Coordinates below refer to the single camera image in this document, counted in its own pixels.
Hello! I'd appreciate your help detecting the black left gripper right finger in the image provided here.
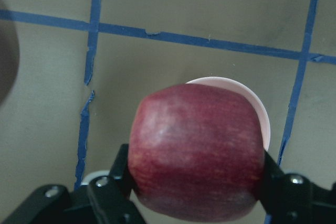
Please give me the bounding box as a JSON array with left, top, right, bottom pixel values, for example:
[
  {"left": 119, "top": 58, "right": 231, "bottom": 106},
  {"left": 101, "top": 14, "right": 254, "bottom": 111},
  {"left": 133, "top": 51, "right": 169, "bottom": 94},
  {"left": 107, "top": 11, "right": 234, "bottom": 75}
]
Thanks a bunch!
[{"left": 258, "top": 151, "right": 335, "bottom": 223}]

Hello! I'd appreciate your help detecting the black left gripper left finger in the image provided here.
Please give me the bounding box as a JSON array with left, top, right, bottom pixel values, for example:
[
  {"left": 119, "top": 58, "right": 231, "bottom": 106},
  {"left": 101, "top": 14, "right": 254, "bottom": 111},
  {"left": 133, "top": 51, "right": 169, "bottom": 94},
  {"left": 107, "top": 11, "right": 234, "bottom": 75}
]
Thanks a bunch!
[{"left": 109, "top": 144, "right": 134, "bottom": 199}]

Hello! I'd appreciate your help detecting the red apple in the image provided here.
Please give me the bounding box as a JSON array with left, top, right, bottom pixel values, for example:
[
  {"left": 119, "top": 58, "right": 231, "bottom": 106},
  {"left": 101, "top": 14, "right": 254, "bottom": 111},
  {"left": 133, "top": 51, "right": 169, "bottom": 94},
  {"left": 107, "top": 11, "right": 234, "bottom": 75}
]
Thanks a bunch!
[{"left": 128, "top": 84, "right": 264, "bottom": 222}]

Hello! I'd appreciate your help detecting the pink bowl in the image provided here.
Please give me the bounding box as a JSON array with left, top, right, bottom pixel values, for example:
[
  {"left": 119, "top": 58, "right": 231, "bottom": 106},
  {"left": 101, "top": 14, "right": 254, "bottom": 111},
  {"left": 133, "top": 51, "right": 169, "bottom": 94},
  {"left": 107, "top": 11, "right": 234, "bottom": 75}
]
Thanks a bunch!
[{"left": 187, "top": 77, "right": 271, "bottom": 151}]

